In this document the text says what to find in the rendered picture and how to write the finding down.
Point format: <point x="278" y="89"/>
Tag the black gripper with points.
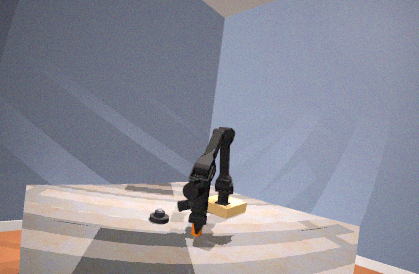
<point x="198" y="216"/>

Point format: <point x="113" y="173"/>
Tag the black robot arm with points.
<point x="206" y="167"/>

